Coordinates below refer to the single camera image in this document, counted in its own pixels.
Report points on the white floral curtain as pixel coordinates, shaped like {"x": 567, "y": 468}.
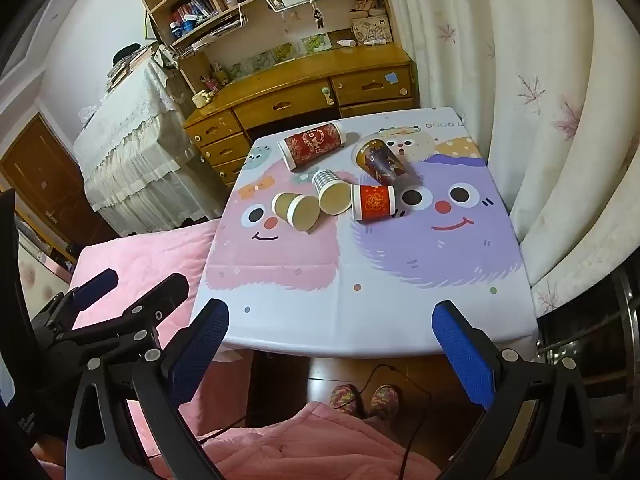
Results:
{"x": 550, "y": 110}

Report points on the wooden desk with drawers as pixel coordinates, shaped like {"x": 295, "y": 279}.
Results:
{"x": 300, "y": 80}

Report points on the cartoon printed tablecloth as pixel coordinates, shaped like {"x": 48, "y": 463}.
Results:
{"x": 400, "y": 285}

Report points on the pink quilted robe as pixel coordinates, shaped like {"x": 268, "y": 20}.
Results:
{"x": 300, "y": 445}

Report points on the large red patterned paper cup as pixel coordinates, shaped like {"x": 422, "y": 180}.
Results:
{"x": 312, "y": 144}

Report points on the row of blue books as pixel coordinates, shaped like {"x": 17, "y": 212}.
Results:
{"x": 192, "y": 10}

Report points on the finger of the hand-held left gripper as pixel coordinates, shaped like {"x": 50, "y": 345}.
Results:
{"x": 95, "y": 285}
{"x": 160, "y": 295}

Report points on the stack of books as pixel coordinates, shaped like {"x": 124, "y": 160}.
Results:
{"x": 127, "y": 70}

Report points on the small red paper cup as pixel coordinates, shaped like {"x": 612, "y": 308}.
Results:
{"x": 374, "y": 203}

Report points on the blue sticky note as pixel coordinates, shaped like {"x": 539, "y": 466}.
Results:
{"x": 392, "y": 79}

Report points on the brown kraft paper cup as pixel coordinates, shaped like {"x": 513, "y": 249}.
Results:
{"x": 295, "y": 210}

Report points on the small white bottle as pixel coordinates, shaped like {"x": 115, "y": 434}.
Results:
{"x": 346, "y": 43}

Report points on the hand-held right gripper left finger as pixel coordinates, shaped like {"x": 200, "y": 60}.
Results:
{"x": 200, "y": 350}

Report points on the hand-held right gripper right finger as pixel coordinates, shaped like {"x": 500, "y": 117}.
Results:
{"x": 462, "y": 355}

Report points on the printed canvas bag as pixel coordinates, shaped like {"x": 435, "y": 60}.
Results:
{"x": 370, "y": 30}

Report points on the colourful knitted slipper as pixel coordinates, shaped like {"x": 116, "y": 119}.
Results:
{"x": 384, "y": 400}
{"x": 344, "y": 397}

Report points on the row of picture cards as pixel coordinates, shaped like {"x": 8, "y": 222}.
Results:
{"x": 280, "y": 52}

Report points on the white lace furniture cover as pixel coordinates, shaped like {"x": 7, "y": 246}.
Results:
{"x": 130, "y": 150}

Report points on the checkered paper cup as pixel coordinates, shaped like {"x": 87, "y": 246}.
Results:
{"x": 331, "y": 191}

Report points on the pink bed blanket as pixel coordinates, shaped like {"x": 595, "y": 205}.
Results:
{"x": 150, "y": 255}

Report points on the dark patterned paper cup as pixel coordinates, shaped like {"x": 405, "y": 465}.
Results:
{"x": 384, "y": 162}

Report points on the brown wooden door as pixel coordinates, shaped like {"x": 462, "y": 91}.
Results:
{"x": 45, "y": 160}

